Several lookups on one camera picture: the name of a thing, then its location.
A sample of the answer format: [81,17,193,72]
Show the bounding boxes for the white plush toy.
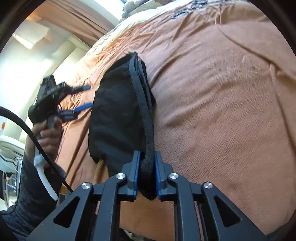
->
[121,1,143,19]

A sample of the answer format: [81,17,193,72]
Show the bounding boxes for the black shorts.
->
[88,52,157,200]

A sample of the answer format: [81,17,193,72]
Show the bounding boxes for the orange bed blanket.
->
[62,1,295,240]

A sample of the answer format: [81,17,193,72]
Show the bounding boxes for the person's left hand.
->
[23,117,62,169]

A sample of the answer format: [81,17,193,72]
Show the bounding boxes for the pink left curtain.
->
[30,1,119,46]

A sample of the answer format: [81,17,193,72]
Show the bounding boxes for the dark sleeved left forearm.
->
[1,156,57,240]

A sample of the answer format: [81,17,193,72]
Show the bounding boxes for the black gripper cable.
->
[0,105,74,193]

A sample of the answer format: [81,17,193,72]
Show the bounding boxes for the cream padded headboard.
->
[1,35,90,127]

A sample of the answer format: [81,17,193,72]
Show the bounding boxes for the cream bed sheet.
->
[85,0,193,61]

